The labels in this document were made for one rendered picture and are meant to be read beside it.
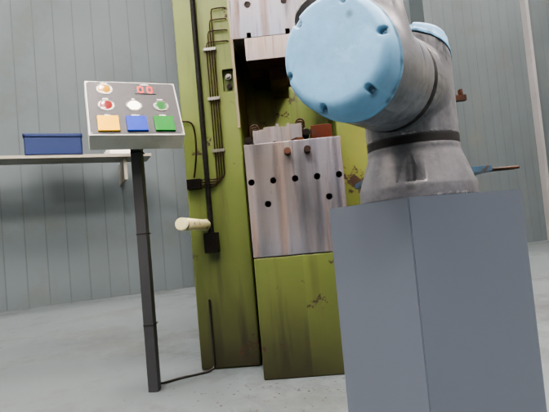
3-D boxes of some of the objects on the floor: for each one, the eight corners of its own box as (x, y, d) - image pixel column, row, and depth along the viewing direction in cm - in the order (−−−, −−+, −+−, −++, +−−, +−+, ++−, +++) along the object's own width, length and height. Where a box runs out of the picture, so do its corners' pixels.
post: (158, 391, 181) (136, 111, 186) (148, 392, 181) (127, 112, 186) (161, 388, 185) (140, 114, 190) (151, 389, 185) (131, 114, 190)
